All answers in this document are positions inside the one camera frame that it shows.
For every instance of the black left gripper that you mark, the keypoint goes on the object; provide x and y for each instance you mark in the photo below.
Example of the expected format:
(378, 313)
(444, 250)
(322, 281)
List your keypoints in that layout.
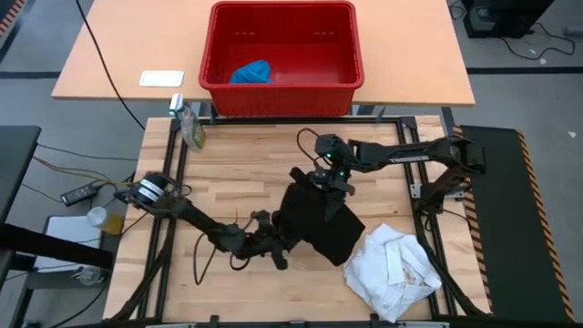
(264, 237)

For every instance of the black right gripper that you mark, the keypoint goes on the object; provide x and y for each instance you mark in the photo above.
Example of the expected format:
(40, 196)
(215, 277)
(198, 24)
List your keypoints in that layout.
(334, 180)

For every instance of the black garment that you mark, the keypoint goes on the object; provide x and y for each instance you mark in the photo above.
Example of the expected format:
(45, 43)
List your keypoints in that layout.
(314, 223)

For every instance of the white button shirt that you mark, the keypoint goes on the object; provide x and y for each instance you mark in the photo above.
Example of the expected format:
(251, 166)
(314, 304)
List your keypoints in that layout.
(391, 273)

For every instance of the blue garment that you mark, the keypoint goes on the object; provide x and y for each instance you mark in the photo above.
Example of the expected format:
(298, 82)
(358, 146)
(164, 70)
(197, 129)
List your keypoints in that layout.
(252, 73)

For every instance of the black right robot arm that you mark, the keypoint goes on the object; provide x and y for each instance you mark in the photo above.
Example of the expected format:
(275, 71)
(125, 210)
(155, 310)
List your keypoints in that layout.
(410, 155)

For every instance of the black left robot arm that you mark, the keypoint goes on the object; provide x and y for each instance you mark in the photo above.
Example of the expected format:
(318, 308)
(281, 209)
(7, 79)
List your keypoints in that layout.
(200, 221)

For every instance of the red plastic laundry basket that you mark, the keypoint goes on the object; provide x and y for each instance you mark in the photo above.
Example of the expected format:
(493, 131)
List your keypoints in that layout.
(282, 98)

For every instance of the clear plastic bottle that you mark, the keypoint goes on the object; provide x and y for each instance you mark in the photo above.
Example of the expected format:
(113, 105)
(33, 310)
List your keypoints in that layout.
(98, 217)

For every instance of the black striped-edge floor mat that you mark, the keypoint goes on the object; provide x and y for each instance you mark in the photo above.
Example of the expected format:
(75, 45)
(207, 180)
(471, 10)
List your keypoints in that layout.
(501, 250)

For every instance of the white rectangular device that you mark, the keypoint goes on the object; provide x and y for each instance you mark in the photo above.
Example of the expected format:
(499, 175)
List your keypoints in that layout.
(161, 78)

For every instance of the black power adapter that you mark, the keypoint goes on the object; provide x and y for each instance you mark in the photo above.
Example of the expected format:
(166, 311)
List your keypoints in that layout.
(79, 193)

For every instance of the white board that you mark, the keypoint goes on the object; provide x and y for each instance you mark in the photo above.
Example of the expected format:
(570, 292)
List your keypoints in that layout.
(68, 230)

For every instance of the beige wooden table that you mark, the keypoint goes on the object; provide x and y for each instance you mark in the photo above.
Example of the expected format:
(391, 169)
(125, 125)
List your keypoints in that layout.
(136, 36)

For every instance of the black desk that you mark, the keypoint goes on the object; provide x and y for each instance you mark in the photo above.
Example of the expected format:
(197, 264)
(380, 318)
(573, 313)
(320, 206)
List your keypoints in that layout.
(16, 164)

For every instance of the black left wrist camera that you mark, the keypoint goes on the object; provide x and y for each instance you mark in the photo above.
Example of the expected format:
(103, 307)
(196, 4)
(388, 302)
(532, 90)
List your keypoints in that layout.
(280, 262)

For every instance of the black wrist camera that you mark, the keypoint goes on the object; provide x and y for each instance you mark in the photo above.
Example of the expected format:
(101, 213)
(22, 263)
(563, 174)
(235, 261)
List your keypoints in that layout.
(280, 262)
(300, 175)

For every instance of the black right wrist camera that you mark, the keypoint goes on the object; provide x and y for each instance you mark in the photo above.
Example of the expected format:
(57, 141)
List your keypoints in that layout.
(300, 175)

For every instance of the silver aluminium rail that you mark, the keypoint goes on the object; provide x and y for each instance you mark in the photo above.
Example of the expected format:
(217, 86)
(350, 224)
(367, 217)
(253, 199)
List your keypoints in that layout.
(170, 325)
(423, 324)

